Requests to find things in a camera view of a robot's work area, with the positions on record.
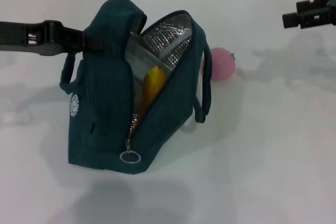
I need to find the clear food container blue seal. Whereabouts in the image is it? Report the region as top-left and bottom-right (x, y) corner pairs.
(123, 31), (174, 111)

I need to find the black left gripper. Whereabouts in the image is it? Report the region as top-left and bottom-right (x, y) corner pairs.
(0, 20), (106, 57)

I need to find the dark teal insulated lunch bag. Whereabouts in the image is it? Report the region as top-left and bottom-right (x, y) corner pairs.
(59, 0), (213, 175)

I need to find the metal zipper pull ring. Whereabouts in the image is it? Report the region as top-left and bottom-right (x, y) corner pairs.
(119, 138), (142, 164)

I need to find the yellow banana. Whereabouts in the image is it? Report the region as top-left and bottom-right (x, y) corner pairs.
(143, 66), (168, 114)

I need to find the pink toy peach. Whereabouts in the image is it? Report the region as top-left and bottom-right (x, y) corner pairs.
(202, 47), (236, 81)

